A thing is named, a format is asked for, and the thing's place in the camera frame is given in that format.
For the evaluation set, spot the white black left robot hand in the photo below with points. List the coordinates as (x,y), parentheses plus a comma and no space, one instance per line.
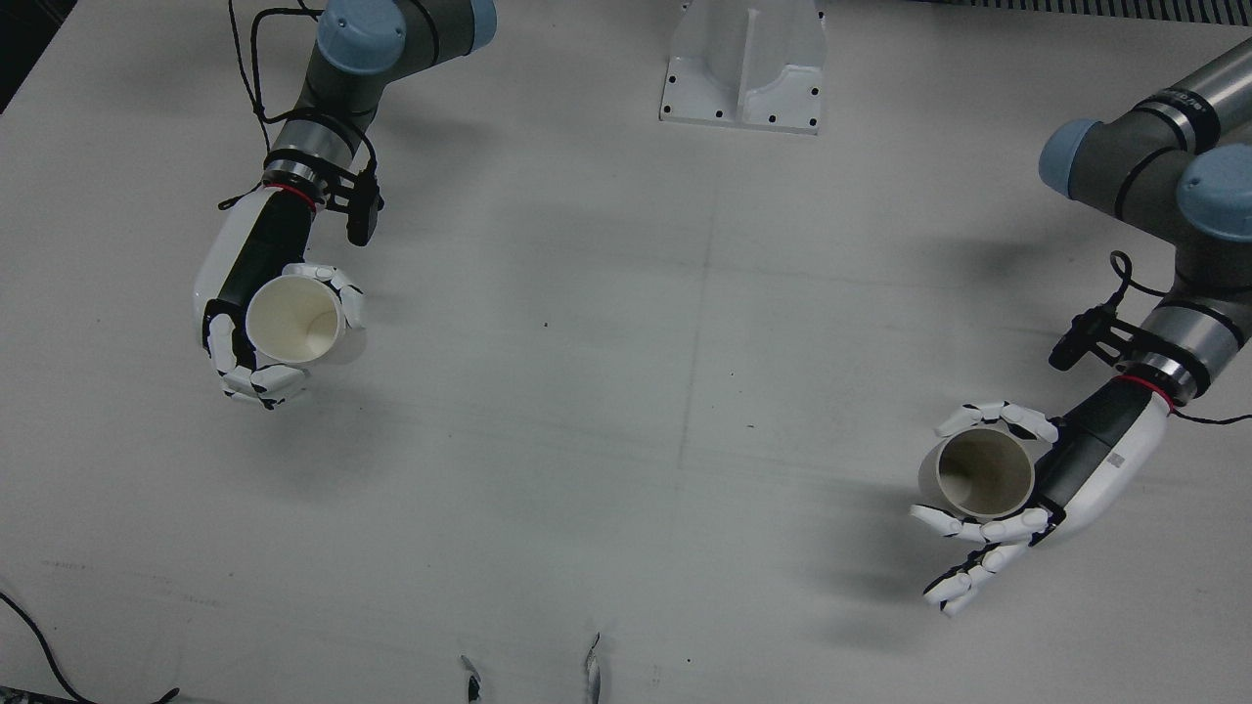
(1105,460)

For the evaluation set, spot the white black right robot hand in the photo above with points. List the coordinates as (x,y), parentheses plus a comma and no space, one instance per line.
(245,254)

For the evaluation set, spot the white paper cup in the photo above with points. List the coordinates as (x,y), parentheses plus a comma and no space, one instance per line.
(293,323)

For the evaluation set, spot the beige paper cup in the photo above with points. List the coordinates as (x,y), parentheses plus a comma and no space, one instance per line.
(983,474)

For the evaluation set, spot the left UR5e robot arm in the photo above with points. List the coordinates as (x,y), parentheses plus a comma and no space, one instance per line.
(1125,166)

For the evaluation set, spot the right UR5e robot arm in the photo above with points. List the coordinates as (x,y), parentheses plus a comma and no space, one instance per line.
(362,59)

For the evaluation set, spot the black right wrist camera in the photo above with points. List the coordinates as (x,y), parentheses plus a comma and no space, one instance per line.
(360,215)

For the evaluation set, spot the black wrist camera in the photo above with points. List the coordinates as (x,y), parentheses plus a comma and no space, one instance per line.
(360,215)
(1071,342)

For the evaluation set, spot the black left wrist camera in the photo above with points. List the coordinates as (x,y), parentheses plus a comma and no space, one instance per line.
(1071,342)

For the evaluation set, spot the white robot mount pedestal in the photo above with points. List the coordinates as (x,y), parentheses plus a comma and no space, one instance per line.
(743,59)

